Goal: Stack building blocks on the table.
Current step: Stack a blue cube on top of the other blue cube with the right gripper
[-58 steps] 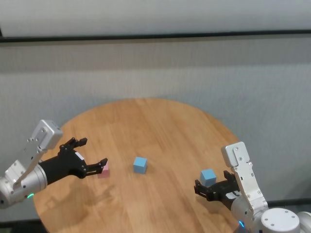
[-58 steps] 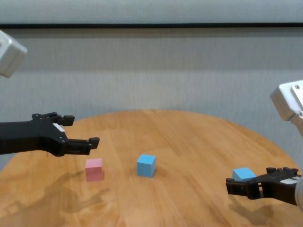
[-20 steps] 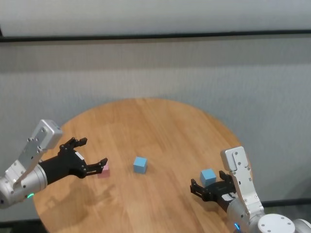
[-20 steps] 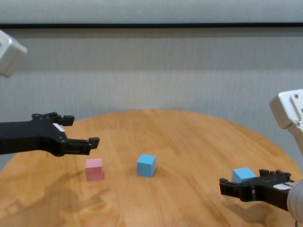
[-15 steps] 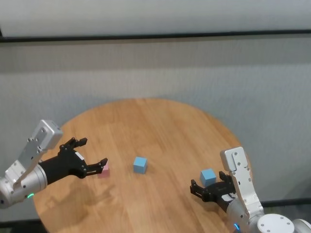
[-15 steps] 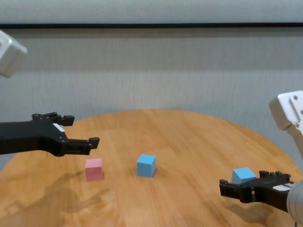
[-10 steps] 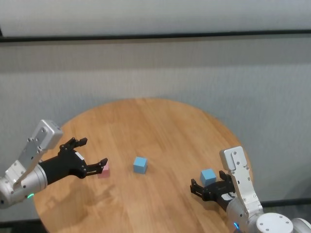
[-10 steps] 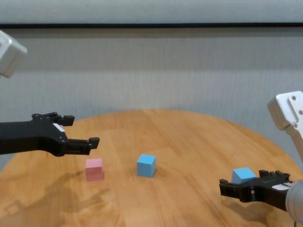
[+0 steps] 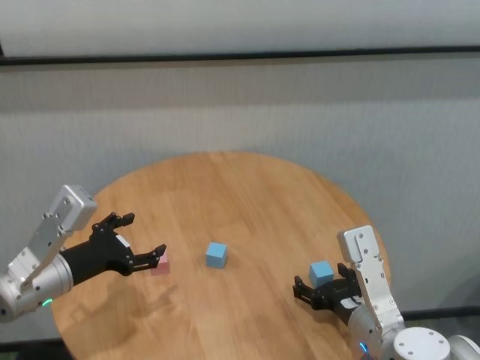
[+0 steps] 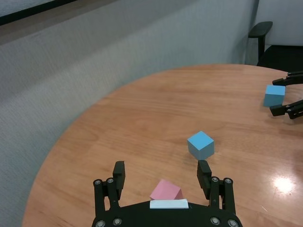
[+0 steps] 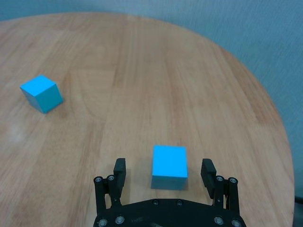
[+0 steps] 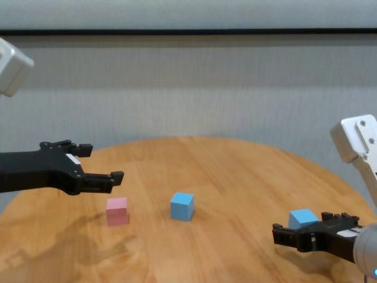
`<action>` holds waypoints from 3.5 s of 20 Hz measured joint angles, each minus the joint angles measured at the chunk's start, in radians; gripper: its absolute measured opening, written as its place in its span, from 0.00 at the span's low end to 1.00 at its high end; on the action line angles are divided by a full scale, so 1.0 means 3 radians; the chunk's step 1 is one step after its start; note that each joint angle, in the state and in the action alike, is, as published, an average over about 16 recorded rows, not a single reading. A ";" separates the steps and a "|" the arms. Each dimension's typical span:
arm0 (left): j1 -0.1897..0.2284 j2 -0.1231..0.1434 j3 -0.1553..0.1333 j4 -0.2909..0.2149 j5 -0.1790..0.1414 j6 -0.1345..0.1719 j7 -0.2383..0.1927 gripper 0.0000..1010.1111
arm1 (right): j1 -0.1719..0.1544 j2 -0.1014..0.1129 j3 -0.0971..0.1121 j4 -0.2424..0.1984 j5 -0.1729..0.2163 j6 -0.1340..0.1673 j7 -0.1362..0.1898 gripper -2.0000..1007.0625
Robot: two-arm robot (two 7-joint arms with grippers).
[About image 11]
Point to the blue cube building block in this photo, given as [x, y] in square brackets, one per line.
[42, 94]
[169, 163]

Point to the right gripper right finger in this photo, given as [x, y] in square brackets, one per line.
[208, 175]

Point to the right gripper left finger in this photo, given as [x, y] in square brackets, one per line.
[119, 175]

